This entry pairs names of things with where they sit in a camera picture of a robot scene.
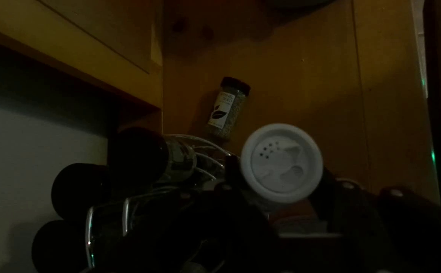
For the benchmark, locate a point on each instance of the white spice bottle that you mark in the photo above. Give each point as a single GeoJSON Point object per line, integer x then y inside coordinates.
{"type": "Point", "coordinates": [280, 162]}

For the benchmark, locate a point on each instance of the plywood back board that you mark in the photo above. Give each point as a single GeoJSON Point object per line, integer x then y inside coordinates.
{"type": "Point", "coordinates": [77, 46]}

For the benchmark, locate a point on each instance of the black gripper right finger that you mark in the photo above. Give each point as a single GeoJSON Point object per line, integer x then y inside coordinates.
{"type": "Point", "coordinates": [350, 207]}

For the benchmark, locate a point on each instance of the herb spice bottle black lid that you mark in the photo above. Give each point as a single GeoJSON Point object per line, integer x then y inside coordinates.
{"type": "Point", "coordinates": [227, 107]}

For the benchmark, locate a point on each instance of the spice jar black lid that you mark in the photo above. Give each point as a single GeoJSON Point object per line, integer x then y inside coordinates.
{"type": "Point", "coordinates": [57, 248]}
{"type": "Point", "coordinates": [136, 154]}
{"type": "Point", "coordinates": [80, 191]}

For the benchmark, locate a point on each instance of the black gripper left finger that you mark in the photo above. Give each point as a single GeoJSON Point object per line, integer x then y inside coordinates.
{"type": "Point", "coordinates": [220, 213]}

